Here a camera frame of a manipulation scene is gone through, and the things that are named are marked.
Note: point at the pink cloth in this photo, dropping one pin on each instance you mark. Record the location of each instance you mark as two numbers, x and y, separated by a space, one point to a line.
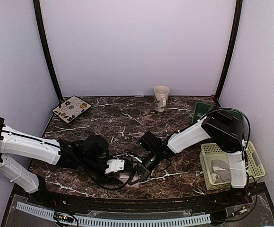
124 177

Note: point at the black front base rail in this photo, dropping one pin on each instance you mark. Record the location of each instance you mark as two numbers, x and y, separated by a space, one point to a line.
259 199

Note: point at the grey cloth in basket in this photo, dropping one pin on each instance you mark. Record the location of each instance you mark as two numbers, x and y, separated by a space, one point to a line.
221 172

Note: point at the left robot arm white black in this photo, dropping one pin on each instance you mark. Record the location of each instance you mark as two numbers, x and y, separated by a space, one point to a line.
61 153

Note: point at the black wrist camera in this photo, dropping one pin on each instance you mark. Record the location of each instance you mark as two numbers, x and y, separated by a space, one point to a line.
150 142
95 146

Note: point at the cream ceramic mug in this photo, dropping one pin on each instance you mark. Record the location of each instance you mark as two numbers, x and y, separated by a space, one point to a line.
161 95

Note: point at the right black frame post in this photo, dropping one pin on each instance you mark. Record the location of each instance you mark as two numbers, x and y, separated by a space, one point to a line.
230 50

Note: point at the left black frame post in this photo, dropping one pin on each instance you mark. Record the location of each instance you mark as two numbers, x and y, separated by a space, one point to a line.
45 48

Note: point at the light green perforated basket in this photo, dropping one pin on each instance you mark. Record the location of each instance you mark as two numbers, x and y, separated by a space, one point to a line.
239 168

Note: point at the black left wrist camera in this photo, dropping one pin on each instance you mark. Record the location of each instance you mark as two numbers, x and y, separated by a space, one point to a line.
95 146

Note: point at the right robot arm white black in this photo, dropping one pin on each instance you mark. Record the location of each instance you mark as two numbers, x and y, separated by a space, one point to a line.
224 126

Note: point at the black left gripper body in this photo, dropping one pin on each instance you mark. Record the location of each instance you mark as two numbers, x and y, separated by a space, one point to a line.
88 163

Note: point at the dark green divided organizer tray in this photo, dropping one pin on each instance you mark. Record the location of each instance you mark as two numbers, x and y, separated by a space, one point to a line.
200 110

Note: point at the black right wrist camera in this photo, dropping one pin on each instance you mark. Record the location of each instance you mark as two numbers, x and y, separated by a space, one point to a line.
150 142

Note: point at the grey slotted cable duct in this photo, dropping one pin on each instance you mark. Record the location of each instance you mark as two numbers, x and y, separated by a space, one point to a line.
109 219

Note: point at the floral square ceramic plate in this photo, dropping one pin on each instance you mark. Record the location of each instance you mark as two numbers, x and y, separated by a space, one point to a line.
71 109

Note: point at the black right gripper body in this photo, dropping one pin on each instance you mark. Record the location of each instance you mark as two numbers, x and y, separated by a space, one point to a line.
146 170

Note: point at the black frame post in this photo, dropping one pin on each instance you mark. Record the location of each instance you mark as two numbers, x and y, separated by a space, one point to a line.
45 48
230 50

